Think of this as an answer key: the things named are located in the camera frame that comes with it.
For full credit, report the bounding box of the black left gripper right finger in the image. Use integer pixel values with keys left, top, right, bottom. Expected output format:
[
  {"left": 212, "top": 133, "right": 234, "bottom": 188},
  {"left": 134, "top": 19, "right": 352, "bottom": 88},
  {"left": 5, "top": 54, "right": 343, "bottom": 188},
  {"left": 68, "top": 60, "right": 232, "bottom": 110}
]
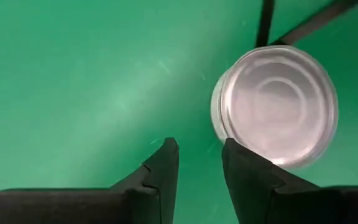
[{"left": 221, "top": 137, "right": 358, "bottom": 224}]

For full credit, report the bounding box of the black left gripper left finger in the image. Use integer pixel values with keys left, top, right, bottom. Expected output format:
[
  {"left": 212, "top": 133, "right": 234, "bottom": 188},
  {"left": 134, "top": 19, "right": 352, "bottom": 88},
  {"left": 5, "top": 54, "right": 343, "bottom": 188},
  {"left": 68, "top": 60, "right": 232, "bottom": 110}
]
[{"left": 0, "top": 136, "right": 180, "bottom": 224}]

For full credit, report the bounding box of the silver-lid seafood can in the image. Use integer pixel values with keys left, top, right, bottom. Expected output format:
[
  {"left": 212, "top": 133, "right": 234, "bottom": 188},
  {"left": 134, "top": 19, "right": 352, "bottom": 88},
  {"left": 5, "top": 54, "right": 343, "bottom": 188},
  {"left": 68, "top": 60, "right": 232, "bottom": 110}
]
[{"left": 209, "top": 45, "right": 339, "bottom": 170}]

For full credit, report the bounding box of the green table mat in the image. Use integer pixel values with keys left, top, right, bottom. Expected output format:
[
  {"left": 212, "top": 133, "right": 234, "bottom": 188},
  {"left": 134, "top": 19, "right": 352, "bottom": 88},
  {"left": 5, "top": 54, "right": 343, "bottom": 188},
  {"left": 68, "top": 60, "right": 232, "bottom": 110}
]
[{"left": 0, "top": 0, "right": 358, "bottom": 224}]

